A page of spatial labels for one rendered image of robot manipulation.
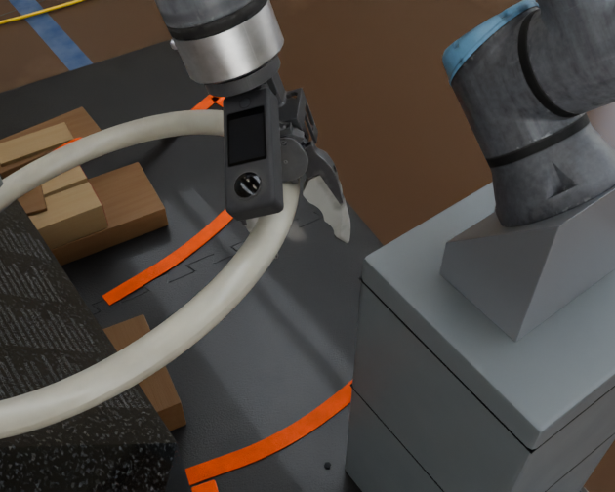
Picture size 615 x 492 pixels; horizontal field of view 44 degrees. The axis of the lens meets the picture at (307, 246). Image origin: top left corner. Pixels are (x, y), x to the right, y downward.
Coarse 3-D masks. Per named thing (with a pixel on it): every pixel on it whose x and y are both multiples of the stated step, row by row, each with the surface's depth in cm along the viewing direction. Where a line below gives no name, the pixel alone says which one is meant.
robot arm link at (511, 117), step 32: (480, 32) 101; (512, 32) 100; (448, 64) 106; (480, 64) 102; (512, 64) 98; (480, 96) 104; (512, 96) 100; (544, 96) 97; (480, 128) 107; (512, 128) 103; (544, 128) 102
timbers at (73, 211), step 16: (64, 176) 233; (80, 176) 233; (48, 192) 228; (64, 192) 228; (80, 192) 228; (48, 208) 224; (64, 208) 224; (80, 208) 224; (96, 208) 225; (48, 224) 220; (64, 224) 223; (80, 224) 226; (96, 224) 229; (48, 240) 224; (64, 240) 227
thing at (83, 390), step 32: (128, 128) 96; (160, 128) 94; (192, 128) 92; (64, 160) 97; (0, 192) 95; (288, 192) 72; (256, 224) 69; (288, 224) 69; (256, 256) 65; (224, 288) 63; (192, 320) 61; (128, 352) 60; (160, 352) 60; (64, 384) 60; (96, 384) 59; (128, 384) 60; (0, 416) 60; (32, 416) 59; (64, 416) 60
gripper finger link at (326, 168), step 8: (304, 144) 71; (312, 144) 70; (312, 152) 71; (320, 152) 71; (312, 160) 71; (320, 160) 71; (328, 160) 72; (312, 168) 72; (320, 168) 72; (328, 168) 71; (312, 176) 72; (320, 176) 72; (328, 176) 72; (336, 176) 72; (328, 184) 73; (336, 184) 73; (336, 192) 73
